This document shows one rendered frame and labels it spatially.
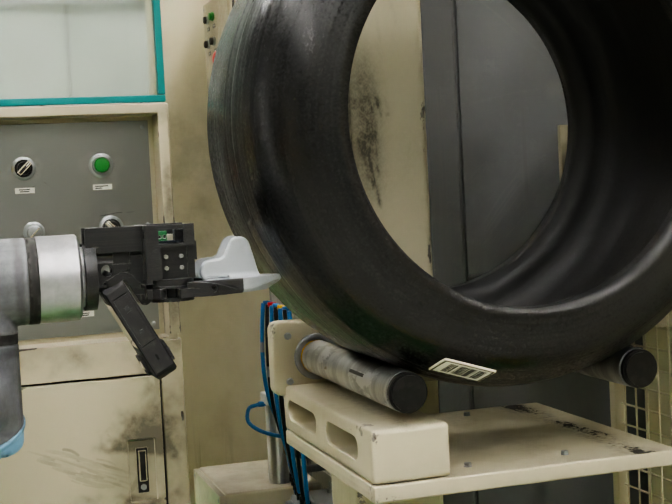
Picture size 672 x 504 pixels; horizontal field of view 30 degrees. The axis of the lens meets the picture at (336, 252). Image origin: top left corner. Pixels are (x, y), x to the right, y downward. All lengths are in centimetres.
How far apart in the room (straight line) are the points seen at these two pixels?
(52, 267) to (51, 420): 73
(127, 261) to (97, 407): 70
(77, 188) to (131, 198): 9
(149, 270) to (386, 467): 32
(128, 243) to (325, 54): 28
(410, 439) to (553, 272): 41
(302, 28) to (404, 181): 50
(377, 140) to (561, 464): 53
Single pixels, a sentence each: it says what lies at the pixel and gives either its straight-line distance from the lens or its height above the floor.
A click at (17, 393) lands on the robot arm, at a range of 131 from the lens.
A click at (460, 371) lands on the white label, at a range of 134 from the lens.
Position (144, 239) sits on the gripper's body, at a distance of 131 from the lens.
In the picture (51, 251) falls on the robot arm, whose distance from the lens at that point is 130.
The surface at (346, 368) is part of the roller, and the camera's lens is 147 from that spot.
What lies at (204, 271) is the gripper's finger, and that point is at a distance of 133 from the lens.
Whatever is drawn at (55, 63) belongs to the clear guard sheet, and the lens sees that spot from 201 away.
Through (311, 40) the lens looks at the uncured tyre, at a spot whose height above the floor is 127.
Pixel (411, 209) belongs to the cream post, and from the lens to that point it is 172.
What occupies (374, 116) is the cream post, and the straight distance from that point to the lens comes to 171.
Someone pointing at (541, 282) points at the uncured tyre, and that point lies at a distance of 166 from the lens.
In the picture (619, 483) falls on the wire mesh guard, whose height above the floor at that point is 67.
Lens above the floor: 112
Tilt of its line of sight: 3 degrees down
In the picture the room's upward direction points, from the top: 3 degrees counter-clockwise
